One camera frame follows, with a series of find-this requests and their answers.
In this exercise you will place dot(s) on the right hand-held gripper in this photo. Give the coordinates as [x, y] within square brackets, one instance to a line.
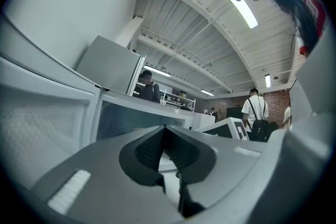
[225, 128]

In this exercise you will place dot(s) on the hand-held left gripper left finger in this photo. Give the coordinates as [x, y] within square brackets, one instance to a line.
[92, 165]

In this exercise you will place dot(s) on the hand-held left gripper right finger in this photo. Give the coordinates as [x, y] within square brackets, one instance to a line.
[228, 165]

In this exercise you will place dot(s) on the white microwave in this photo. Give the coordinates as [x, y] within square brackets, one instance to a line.
[52, 81]

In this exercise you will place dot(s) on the white storage shelf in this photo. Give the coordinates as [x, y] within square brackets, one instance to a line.
[181, 101]

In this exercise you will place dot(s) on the grey refrigerator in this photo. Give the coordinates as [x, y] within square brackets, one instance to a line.
[110, 65]

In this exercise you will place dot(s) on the person's white and red shirt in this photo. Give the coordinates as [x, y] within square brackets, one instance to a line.
[313, 8]

